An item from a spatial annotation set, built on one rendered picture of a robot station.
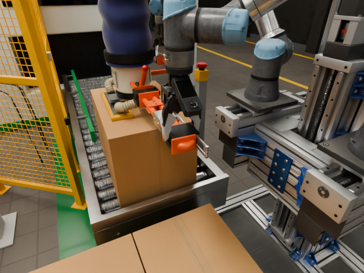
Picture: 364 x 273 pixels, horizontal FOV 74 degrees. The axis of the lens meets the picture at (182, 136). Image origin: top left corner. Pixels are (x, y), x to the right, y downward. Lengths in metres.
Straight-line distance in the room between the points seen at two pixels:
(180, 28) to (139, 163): 0.66
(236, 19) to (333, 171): 0.54
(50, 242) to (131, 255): 0.98
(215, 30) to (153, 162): 0.70
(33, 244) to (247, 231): 1.39
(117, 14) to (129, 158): 0.57
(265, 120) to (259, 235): 0.75
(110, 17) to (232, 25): 0.64
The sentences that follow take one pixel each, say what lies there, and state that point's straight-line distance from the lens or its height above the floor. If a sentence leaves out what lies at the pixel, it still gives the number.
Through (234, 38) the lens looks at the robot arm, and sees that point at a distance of 0.57.
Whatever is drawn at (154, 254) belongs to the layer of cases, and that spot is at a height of 0.54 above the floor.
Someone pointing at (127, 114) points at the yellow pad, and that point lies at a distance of 1.12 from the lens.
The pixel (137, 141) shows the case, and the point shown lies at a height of 0.91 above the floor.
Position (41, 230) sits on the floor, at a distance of 2.08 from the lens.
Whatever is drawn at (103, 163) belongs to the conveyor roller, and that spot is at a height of 0.54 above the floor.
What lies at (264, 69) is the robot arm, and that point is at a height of 1.17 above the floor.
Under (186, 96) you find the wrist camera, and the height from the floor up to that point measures 1.23.
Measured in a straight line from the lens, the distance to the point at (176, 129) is 0.70.
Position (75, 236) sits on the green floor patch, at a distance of 1.94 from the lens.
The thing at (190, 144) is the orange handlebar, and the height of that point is 1.08.
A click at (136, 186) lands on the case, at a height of 0.67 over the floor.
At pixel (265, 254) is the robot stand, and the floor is 0.21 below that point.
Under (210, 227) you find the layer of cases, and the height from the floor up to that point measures 0.54.
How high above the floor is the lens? 1.45
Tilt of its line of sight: 31 degrees down
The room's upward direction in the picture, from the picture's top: straight up
